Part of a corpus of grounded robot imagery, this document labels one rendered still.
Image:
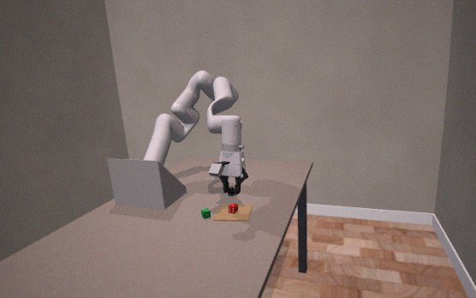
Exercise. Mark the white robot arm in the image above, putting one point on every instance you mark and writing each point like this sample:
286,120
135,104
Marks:
167,128

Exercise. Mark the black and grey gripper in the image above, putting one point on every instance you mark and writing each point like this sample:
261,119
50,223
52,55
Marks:
236,168

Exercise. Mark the tan flat mat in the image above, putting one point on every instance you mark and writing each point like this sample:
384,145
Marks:
243,213

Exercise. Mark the red die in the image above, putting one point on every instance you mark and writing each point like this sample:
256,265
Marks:
233,208

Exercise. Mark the green die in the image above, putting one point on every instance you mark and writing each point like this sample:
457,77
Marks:
205,213

